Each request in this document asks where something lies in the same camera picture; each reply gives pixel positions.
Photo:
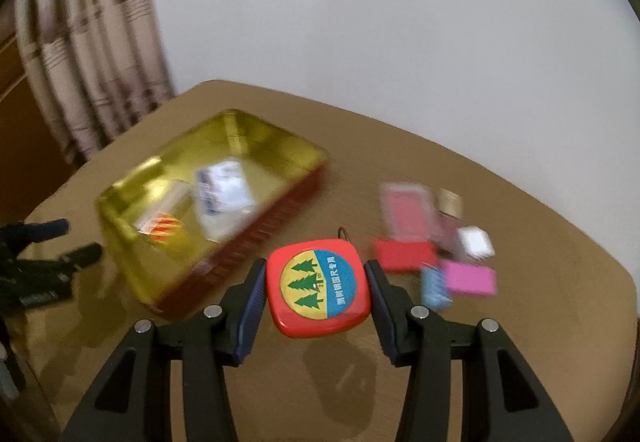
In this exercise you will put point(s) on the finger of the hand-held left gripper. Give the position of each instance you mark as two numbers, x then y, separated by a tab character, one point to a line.
85	255
50	229

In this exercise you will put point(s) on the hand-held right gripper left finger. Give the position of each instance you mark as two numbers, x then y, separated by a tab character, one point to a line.
250	317

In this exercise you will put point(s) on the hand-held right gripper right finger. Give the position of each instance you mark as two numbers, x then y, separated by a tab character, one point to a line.
382	312

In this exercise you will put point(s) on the red square tape measure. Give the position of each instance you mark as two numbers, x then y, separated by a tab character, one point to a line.
320	292

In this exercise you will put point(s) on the white block zigzag sides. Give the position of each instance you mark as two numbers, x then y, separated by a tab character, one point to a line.
476	242

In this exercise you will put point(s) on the gold tin box red sides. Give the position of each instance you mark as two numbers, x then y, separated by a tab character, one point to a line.
260	141

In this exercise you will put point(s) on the small light blue block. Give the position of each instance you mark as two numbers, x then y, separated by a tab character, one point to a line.
436	289

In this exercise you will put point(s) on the red flat box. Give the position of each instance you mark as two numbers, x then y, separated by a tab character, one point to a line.
406	256

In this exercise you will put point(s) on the brown wooden cabinet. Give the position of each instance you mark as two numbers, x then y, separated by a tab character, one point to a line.
25	146

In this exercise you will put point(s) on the white and orange card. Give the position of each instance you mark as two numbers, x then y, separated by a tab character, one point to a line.
165	222

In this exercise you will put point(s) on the magenta flat box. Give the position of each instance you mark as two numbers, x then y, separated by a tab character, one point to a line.
470	279

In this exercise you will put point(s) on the pink flat case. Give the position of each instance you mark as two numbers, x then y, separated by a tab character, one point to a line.
407	212

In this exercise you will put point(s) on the blue and white packet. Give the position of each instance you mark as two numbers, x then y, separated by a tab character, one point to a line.
222	192

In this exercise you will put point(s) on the small gold padlock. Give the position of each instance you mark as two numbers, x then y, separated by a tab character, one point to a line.
450	203

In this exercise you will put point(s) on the striped beige curtain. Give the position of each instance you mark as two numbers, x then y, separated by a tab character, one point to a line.
90	46

